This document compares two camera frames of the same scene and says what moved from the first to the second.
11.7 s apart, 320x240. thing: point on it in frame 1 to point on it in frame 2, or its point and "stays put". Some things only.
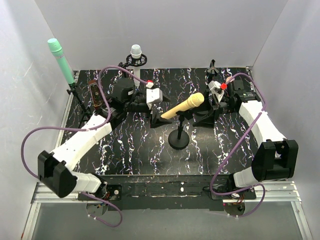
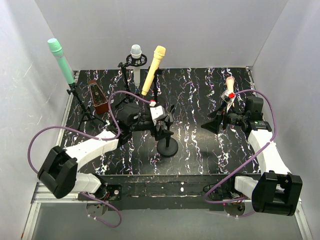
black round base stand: x=179 y=139 to x=168 y=147
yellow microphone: x=194 y=100 to x=159 y=52
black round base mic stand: x=207 y=119 to x=157 y=72
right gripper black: x=215 y=107 to x=224 y=119
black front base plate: x=162 y=192 stays put
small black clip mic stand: x=85 y=111 stays put
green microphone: x=57 y=49 stays put
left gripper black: x=152 y=114 to x=160 y=124
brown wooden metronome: x=96 y=94 stays put
